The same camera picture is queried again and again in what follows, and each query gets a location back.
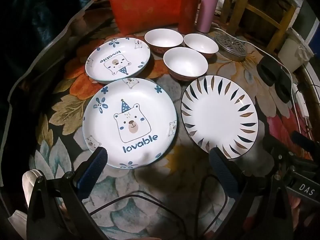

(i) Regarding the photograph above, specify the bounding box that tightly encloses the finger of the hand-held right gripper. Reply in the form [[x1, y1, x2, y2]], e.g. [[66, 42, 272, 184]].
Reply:
[[262, 135, 300, 175], [291, 131, 320, 160]]

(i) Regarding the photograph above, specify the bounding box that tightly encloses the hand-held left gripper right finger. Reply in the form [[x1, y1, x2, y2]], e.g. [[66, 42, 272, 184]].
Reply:
[[209, 147, 287, 240]]

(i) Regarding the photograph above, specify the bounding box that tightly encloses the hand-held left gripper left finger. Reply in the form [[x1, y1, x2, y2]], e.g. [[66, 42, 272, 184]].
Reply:
[[26, 147, 108, 240]]

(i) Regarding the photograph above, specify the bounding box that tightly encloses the leaf pattern plate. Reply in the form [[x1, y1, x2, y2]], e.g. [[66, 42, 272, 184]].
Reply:
[[180, 75, 259, 155]]

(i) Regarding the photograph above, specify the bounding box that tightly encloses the bear print plate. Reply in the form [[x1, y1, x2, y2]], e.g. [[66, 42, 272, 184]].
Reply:
[[85, 37, 151, 83], [82, 78, 177, 169]]

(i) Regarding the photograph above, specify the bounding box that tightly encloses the white bowl red outside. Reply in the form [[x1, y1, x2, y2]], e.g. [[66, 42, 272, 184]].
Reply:
[[184, 33, 219, 59], [163, 47, 208, 82], [144, 29, 184, 54]]

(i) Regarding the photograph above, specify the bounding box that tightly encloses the white power strip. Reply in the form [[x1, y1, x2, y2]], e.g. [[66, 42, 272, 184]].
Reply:
[[291, 84, 310, 118]]

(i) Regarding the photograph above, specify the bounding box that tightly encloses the black oval case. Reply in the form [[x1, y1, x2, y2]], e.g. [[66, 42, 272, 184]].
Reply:
[[257, 57, 284, 87], [274, 79, 293, 103]]

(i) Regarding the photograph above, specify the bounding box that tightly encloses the floral tablecloth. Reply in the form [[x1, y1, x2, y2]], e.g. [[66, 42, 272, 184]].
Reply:
[[0, 2, 320, 240]]

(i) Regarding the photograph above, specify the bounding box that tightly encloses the white trash bin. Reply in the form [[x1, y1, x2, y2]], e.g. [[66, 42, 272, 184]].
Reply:
[[278, 27, 314, 72]]

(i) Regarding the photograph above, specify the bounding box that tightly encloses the blue container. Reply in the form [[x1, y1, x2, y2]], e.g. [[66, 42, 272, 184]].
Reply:
[[306, 34, 320, 55]]

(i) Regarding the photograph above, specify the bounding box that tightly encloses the round metal strainer lid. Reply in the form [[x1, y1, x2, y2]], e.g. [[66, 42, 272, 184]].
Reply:
[[214, 33, 247, 62]]

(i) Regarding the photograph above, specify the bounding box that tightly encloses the wooden chair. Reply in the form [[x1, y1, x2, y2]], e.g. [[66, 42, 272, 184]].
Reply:
[[220, 0, 304, 53]]

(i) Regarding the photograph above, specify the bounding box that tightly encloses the dark teal blanket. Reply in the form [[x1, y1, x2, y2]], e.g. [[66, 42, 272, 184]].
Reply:
[[0, 0, 95, 80]]

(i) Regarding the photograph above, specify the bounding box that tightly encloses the pink thermos bottle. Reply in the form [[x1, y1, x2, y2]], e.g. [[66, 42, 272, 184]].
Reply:
[[196, 0, 220, 33]]

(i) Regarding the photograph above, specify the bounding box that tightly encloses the red thermos bottle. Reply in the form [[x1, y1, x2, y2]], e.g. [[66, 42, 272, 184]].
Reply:
[[178, 0, 200, 34]]

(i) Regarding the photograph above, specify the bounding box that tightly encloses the red bag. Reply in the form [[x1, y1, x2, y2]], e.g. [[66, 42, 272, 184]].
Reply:
[[104, 0, 184, 36]]

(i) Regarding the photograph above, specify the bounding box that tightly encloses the black cable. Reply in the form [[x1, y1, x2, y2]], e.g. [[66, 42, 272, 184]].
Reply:
[[195, 174, 213, 240], [89, 194, 187, 240]]

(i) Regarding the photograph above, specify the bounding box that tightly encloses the white cable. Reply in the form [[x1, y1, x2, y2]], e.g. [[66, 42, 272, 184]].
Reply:
[[211, 22, 304, 140]]

